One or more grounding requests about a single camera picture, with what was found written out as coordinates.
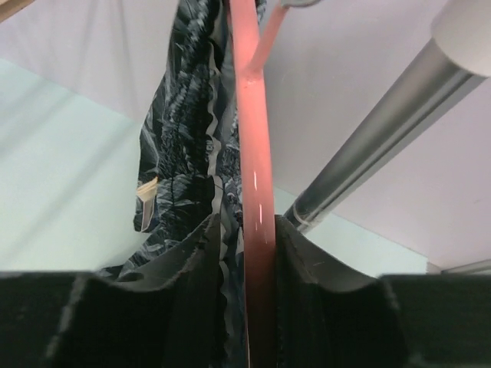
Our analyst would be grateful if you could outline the silver clothes rack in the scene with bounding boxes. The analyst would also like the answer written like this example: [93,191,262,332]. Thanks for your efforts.
[285,1,490,233]

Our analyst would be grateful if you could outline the dark patterned shorts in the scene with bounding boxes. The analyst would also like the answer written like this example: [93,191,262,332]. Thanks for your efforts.
[101,1,248,367]

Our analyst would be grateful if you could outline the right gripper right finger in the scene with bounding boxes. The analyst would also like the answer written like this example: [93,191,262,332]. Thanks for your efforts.
[275,215,409,367]

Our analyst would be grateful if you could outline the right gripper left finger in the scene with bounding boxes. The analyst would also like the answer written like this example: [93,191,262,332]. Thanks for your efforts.
[45,215,220,367]

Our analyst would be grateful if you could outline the white paper price tag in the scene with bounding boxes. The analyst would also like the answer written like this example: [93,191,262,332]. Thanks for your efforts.
[137,177,158,232]

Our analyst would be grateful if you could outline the pink hanger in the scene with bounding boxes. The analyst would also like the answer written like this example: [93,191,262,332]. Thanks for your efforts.
[229,0,285,367]

